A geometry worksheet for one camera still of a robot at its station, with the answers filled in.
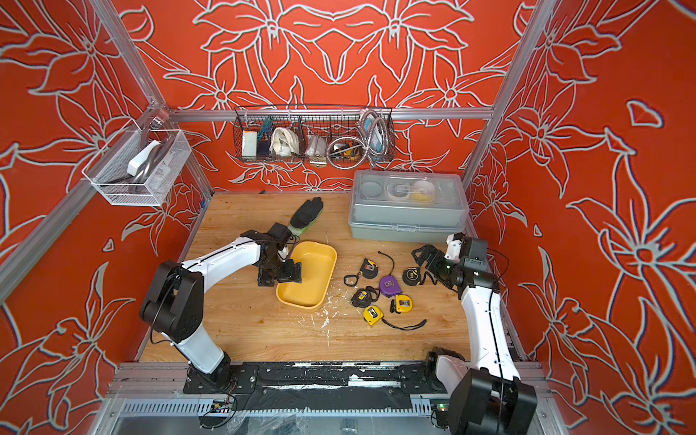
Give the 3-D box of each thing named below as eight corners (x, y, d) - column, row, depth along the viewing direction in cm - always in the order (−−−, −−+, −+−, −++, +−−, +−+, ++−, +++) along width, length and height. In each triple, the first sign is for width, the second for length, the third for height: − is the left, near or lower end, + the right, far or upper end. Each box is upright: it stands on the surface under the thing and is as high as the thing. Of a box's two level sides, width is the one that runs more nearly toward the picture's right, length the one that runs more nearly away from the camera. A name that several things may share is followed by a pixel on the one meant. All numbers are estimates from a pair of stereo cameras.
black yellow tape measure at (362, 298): (351, 307, 88) (351, 304, 85) (351, 290, 92) (351, 286, 89) (379, 307, 88) (380, 303, 85) (377, 290, 92) (378, 286, 89)
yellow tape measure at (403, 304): (396, 313, 87) (397, 310, 85) (394, 297, 90) (395, 294, 89) (412, 313, 87) (414, 310, 85) (410, 297, 90) (411, 294, 88)
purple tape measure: (384, 299, 90) (385, 296, 88) (376, 281, 94) (377, 278, 92) (401, 293, 91) (402, 290, 89) (393, 276, 95) (394, 273, 93)
